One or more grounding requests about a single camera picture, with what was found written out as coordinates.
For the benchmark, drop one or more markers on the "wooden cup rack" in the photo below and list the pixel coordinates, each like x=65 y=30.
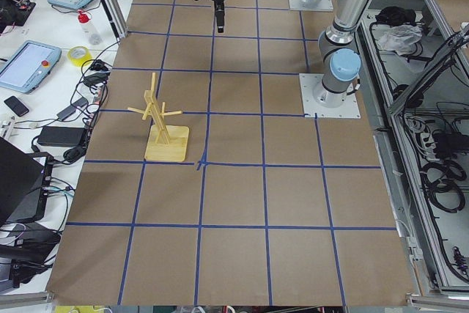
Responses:
x=166 y=143

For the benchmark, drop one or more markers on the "red cap squeeze bottle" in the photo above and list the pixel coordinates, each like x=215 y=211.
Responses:
x=89 y=28

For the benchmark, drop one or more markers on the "yellow tape roll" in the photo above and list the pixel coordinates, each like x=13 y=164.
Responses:
x=79 y=55

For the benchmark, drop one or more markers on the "brown paper table mat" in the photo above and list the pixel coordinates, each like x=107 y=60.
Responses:
x=268 y=207

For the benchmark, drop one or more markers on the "crumpled white cloth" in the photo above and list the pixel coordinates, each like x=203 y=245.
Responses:
x=401 y=39

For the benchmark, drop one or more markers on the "near teach pendant tablet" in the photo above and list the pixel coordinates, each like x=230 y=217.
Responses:
x=29 y=66

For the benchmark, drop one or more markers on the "black power adapter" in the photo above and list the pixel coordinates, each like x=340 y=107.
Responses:
x=55 y=136

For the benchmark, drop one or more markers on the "black smartphone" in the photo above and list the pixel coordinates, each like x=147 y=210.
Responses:
x=16 y=106

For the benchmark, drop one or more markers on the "black laptop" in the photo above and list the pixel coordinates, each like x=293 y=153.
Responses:
x=24 y=179

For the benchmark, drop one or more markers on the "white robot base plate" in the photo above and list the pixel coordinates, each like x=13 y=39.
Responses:
x=318 y=102

